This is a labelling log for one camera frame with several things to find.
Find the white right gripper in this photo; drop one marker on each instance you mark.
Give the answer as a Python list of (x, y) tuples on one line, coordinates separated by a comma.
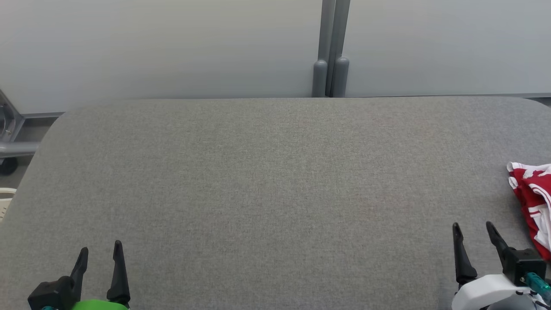
[(482, 290)]

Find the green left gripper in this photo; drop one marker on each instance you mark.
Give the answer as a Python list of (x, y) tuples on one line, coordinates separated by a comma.
[(99, 305)]

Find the red Bulls basketball jersey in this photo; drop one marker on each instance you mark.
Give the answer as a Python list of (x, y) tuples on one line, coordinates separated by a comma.
[(533, 202)]

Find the white plastic basket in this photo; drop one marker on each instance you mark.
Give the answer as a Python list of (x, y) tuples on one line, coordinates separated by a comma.
[(5, 202)]

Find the black caster wheel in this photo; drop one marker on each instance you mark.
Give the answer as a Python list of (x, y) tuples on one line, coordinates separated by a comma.
[(7, 165)]

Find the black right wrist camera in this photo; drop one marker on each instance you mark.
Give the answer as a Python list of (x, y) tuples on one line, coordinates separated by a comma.
[(521, 265)]

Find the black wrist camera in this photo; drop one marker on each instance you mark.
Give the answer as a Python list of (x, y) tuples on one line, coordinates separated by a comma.
[(521, 265), (51, 295)]

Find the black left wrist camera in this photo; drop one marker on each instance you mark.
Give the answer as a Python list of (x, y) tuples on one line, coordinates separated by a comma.
[(51, 295)]

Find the grey metal cart frame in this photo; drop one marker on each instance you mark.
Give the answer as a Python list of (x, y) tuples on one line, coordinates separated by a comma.
[(13, 148)]

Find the grey partition post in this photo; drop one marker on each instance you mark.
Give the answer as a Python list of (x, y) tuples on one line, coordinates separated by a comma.
[(321, 64), (341, 64)]

